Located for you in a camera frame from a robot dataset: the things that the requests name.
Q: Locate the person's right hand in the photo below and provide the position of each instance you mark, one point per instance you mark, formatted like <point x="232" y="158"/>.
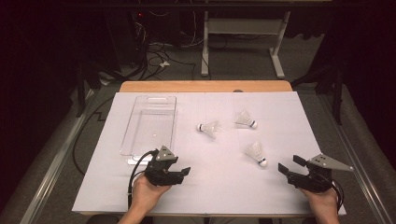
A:
<point x="325" y="203"/>

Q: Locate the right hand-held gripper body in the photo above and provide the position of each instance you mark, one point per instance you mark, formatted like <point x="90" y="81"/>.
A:
<point x="314" y="180"/>

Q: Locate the white plug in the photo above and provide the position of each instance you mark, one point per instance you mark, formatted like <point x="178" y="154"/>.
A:
<point x="164" y="64"/>

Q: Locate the clear plastic tray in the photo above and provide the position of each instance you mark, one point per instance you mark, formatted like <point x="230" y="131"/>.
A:
<point x="149" y="124"/>

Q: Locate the white feather shuttlecock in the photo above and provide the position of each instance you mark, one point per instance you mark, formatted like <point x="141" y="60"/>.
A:
<point x="245" y="119"/>
<point x="256" y="151"/>
<point x="210" y="127"/>

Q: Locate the wooden table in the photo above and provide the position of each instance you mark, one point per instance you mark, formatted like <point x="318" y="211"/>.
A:
<point x="186" y="86"/>

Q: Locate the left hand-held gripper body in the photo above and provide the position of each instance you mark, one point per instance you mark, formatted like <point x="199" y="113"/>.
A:
<point x="160" y="172"/>

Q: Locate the dark metal stand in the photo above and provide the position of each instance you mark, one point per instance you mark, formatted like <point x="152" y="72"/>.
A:
<point x="81" y="93"/>
<point x="337" y="99"/>

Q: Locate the white board sheet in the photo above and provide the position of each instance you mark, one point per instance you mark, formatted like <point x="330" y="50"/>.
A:
<point x="218" y="174"/>

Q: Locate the aluminium floor rail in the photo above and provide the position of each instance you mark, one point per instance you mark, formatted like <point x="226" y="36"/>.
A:
<point x="53" y="168"/>
<point x="358" y="174"/>

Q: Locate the white metal stand frame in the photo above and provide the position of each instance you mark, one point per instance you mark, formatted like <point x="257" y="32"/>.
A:
<point x="243" y="26"/>

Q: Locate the dark equipment with red light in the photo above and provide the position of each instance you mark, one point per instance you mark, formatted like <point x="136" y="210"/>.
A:
<point x="137" y="18"/>

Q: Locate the person's left hand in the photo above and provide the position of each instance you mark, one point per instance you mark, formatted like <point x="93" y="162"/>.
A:
<point x="146" y="194"/>

